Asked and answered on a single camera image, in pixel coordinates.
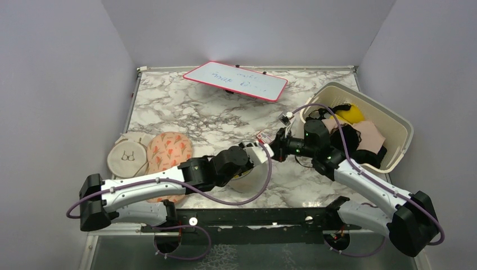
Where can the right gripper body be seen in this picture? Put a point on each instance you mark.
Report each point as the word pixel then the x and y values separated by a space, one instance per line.
pixel 288 144

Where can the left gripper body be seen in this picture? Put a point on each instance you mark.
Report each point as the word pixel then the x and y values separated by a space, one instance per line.
pixel 248 166

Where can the white mesh laundry bag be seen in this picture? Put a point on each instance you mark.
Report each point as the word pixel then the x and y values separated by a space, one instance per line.
pixel 251 181

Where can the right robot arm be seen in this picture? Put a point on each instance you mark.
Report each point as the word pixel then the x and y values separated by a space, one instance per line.
pixel 407 219

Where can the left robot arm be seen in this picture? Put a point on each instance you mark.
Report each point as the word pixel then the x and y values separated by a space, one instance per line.
pixel 106 201

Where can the pink floral laundry bag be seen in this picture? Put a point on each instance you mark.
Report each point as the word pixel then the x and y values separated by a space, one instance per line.
pixel 168 150

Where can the yellow bra in basket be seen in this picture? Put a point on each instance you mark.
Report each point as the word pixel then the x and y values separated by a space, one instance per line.
pixel 348 114

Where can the pink bra in basket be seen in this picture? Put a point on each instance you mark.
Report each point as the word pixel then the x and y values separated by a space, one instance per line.
pixel 363 135

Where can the beige round bra bag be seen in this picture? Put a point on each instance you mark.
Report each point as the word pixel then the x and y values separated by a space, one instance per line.
pixel 128 156

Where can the cream laundry basket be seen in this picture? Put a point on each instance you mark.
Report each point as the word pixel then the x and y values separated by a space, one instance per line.
pixel 398 131

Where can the small red card box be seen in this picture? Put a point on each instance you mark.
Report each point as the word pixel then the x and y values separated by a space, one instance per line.
pixel 264 137

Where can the red framed whiteboard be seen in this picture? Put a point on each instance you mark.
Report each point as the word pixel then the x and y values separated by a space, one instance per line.
pixel 238 80

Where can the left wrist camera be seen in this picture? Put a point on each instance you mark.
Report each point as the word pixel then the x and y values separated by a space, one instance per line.
pixel 258 152

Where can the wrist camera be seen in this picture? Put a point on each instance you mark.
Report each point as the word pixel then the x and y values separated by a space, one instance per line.
pixel 258 152
pixel 287 119

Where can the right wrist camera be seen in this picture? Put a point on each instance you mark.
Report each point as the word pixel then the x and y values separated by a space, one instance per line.
pixel 287 119

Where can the black front mounting rail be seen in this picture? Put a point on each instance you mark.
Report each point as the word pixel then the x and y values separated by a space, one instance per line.
pixel 251 226

